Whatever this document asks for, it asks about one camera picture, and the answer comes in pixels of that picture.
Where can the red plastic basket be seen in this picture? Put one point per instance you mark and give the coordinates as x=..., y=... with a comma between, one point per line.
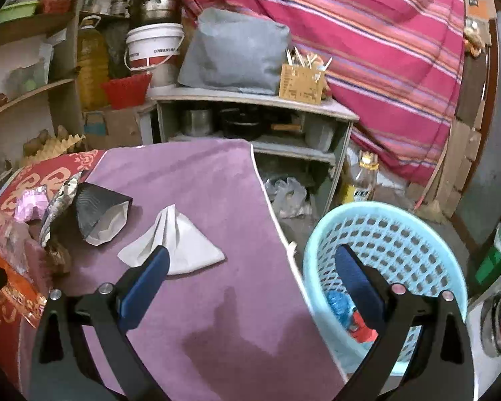
x=127, y=92

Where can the grey fabric cover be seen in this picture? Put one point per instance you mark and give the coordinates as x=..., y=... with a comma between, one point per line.
x=235, y=53

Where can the black paper cup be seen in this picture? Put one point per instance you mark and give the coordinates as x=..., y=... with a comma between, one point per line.
x=101, y=213

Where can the yellow egg tray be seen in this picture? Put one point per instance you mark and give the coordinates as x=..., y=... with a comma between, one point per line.
x=54, y=148

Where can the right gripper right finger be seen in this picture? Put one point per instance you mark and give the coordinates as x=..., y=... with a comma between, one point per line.
x=441, y=366

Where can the cardboard box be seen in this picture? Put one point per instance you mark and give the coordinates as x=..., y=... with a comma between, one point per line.
x=129, y=127

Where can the brown paper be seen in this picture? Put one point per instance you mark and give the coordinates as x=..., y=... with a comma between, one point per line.
x=59, y=259

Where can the green plastic tray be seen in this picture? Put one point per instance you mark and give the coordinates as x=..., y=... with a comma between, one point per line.
x=18, y=11

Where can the red striped cloth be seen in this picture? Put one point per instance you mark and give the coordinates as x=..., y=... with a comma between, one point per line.
x=397, y=64

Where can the grey storage cabinet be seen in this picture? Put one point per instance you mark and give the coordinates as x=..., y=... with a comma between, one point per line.
x=317, y=134

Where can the steel cooking pot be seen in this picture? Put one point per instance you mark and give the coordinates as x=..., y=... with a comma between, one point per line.
x=145, y=12

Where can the white plastic bucket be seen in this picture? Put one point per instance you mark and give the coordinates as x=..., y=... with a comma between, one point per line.
x=155, y=49

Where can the red gold patterned cloth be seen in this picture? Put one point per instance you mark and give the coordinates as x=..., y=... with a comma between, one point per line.
x=23, y=299

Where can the purple towel mat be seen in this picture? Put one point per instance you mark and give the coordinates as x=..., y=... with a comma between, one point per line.
x=238, y=330

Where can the wooden utensil holder box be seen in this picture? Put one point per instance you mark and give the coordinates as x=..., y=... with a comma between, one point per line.
x=303, y=78

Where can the wooden wall shelf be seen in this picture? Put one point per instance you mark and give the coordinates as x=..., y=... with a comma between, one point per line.
x=38, y=76

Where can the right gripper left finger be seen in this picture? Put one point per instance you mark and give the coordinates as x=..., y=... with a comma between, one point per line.
x=62, y=366

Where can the clear bottle yellow cap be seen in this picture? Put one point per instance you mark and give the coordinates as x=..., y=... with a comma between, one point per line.
x=359, y=182

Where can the white plastic bag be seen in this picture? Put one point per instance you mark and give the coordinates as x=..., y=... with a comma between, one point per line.
x=289, y=199

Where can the white tissue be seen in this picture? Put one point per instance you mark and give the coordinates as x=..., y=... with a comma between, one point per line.
x=189, y=249

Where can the light blue plastic basket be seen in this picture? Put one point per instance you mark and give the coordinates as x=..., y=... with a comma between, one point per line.
x=402, y=247

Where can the yellow oil bottle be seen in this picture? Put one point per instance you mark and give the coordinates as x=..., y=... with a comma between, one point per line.
x=92, y=60

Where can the pink foil wrapper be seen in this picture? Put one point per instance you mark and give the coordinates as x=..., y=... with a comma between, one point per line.
x=32, y=204

